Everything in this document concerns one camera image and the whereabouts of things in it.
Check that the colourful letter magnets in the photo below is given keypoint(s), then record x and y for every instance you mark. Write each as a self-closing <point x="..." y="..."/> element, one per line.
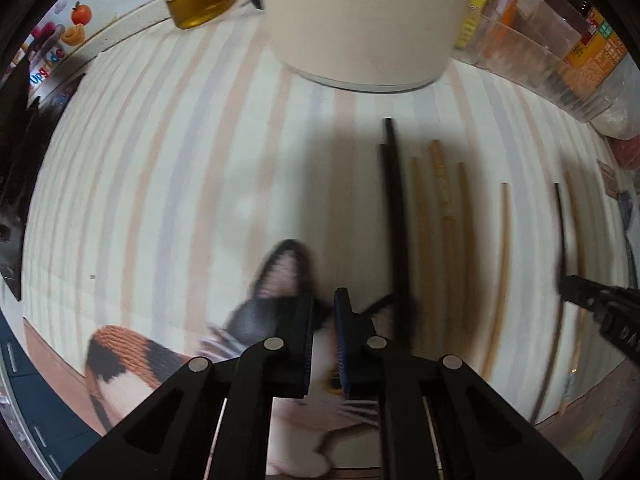
<point x="47" y="65"/>

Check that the red bag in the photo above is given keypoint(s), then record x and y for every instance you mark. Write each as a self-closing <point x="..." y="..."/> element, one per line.
<point x="627" y="152"/>

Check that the orange slice magnet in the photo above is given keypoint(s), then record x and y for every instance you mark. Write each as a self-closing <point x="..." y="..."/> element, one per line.
<point x="72" y="35"/>

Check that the light bamboo chopstick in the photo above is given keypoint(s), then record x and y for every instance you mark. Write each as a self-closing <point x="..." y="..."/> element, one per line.
<point x="507" y="260"/>

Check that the orange printed packet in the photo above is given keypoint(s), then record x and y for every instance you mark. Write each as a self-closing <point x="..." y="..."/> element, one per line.
<point x="595" y="50"/>

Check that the small brown tag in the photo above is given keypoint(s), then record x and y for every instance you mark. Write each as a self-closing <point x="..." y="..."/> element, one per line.
<point x="608" y="175"/>

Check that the orange fruit magnet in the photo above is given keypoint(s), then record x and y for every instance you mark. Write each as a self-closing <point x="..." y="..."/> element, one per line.
<point x="81" y="13"/>

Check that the thin black chopstick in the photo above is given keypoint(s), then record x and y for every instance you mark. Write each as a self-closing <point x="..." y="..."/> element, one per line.
<point x="561" y="240"/>

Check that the brown packet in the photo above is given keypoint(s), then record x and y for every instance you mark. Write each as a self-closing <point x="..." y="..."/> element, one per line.
<point x="565" y="12"/>

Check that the dark blue small object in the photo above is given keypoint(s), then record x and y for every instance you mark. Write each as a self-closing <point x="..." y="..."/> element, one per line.
<point x="626" y="210"/>

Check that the pink magnet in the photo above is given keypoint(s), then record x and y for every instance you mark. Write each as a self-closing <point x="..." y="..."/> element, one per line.
<point x="46" y="31"/>

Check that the clear plastic organizer box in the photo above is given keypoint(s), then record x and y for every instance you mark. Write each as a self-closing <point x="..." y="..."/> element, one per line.
<point x="530" y="60"/>

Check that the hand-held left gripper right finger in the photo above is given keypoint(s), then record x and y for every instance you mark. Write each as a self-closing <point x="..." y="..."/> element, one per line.
<point x="342" y="345"/>

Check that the small orange sachet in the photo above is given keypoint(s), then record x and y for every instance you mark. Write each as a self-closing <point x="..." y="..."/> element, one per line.
<point x="512" y="7"/>

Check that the striped cat print mat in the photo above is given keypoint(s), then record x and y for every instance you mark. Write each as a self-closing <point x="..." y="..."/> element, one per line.
<point x="175" y="185"/>

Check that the wooden chopstick with gold bands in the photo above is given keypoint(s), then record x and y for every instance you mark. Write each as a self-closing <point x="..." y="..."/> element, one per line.
<point x="442" y="195"/>

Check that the dark blue mat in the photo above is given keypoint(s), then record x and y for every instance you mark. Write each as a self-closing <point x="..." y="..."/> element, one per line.
<point x="35" y="385"/>

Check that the white plastic bag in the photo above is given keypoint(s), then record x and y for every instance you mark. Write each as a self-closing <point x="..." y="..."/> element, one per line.
<point x="620" y="115"/>

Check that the brown wooden chopstick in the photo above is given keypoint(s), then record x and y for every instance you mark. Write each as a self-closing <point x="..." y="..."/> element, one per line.
<point x="577" y="240"/>
<point x="467" y="240"/>
<point x="420" y="220"/>

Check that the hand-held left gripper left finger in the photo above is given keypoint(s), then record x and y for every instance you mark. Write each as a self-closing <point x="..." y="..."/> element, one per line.
<point x="303" y="345"/>

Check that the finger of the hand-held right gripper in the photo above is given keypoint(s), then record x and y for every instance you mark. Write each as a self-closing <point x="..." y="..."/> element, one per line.
<point x="580" y="292"/>

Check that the black appliance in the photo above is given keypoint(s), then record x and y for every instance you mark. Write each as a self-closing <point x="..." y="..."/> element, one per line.
<point x="20" y="170"/>

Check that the beige utensil holder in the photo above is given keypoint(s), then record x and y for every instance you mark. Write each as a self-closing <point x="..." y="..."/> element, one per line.
<point x="360" y="20"/>

